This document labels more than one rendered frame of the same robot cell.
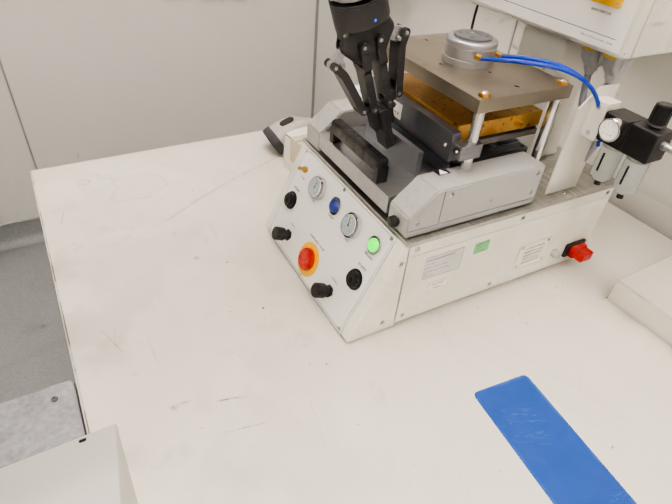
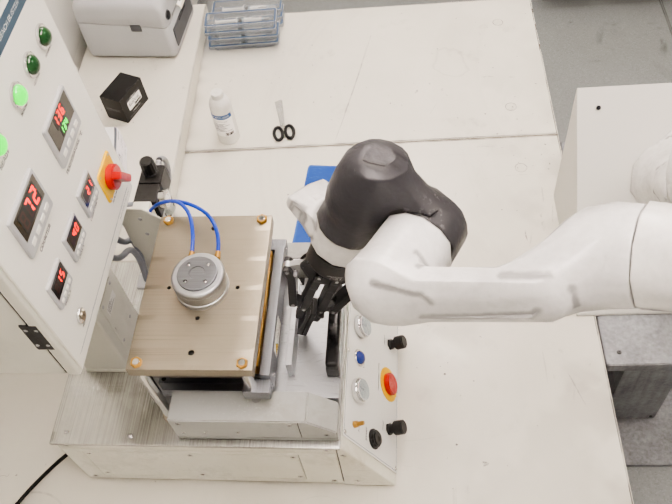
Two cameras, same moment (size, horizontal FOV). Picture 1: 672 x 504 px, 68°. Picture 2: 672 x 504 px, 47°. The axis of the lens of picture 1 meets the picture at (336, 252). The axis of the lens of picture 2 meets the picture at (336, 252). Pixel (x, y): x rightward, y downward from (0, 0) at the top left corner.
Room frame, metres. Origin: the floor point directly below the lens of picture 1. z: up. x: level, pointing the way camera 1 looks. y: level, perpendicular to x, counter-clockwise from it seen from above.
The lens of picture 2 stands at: (1.16, 0.41, 2.04)
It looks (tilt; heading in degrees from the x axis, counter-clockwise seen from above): 54 degrees down; 222
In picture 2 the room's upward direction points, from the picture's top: 9 degrees counter-clockwise
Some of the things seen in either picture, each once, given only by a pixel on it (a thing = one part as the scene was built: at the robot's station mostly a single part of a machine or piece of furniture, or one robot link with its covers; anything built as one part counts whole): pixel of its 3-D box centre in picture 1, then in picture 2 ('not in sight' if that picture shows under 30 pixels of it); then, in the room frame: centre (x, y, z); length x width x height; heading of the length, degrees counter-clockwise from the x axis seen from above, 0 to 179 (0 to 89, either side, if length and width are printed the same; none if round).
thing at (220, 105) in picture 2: not in sight; (223, 115); (0.32, -0.62, 0.82); 0.05 x 0.05 x 0.14
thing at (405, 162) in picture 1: (426, 145); (251, 334); (0.79, -0.14, 0.97); 0.30 x 0.22 x 0.08; 122
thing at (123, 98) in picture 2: not in sight; (124, 97); (0.39, -0.87, 0.83); 0.09 x 0.06 x 0.07; 10
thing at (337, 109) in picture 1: (372, 118); (255, 416); (0.89, -0.05, 0.96); 0.25 x 0.05 x 0.07; 121
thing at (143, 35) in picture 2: not in sight; (136, 7); (0.17, -1.02, 0.88); 0.25 x 0.20 x 0.17; 117
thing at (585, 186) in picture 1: (457, 160); (208, 346); (0.83, -0.21, 0.93); 0.46 x 0.35 x 0.01; 121
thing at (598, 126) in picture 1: (623, 146); (158, 199); (0.69, -0.40, 1.05); 0.15 x 0.05 x 0.15; 31
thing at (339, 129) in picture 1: (357, 149); (335, 328); (0.71, -0.02, 0.99); 0.15 x 0.02 x 0.04; 32
